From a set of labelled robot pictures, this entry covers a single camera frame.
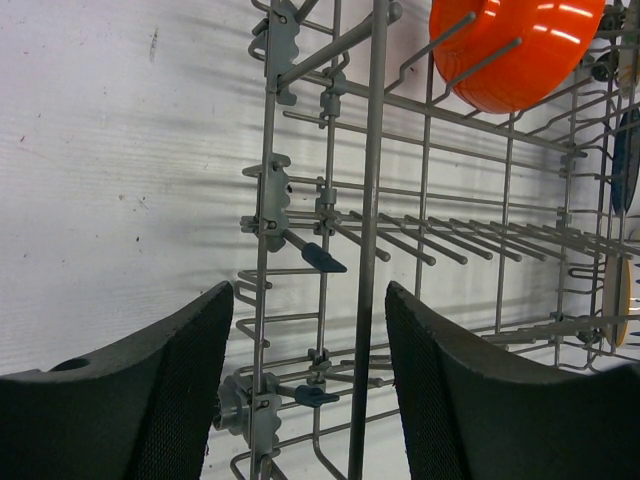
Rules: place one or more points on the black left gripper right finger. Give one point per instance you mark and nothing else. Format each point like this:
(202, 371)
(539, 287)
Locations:
(471, 410)

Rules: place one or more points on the grey wire dish rack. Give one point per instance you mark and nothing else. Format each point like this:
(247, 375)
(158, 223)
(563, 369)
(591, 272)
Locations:
(372, 170)

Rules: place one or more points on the white blue striped bowl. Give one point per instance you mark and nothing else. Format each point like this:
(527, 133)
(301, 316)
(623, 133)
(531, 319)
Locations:
(620, 292)

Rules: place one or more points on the orange bowl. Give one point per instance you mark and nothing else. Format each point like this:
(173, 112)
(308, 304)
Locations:
(505, 56)

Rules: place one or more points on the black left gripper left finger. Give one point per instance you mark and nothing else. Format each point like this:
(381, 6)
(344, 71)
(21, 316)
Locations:
(138, 408)

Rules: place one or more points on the white blue flower bowl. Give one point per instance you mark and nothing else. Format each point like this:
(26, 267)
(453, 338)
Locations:
(625, 163)

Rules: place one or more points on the white floral bowl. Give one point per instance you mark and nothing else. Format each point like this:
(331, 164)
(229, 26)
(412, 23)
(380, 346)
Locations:
(627, 68)

